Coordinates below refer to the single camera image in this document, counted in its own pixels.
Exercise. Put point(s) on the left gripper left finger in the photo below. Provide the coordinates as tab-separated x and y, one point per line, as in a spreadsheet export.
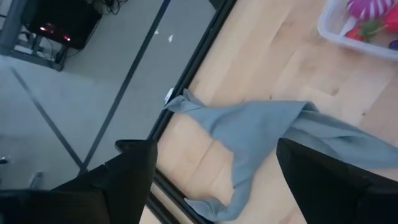
133	180

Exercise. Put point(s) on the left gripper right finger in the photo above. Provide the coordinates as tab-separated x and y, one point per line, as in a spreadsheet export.
317	186

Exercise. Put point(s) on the red strawberry with green leaves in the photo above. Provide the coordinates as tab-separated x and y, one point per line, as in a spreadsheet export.
354	33

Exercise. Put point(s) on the purple grape bunch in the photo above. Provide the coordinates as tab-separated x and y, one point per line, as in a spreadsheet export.
394	45

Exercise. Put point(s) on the pinkish red round fruit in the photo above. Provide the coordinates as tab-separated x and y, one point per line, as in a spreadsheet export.
392	20

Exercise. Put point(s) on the pink striped spiky fruit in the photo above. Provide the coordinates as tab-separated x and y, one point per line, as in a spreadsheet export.
370	7

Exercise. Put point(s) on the grey cloth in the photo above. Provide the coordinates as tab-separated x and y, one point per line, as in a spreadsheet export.
255	130

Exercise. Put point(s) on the clear plastic container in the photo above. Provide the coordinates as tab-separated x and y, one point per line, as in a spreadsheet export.
332	28

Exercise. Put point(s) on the computer equipment box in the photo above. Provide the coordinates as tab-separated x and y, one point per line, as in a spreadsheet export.
62	18

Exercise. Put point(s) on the grey metal stand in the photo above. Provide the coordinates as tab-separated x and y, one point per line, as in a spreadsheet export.
9	28

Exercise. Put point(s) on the black metal table frame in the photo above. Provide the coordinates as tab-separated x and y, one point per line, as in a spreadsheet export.
186	77

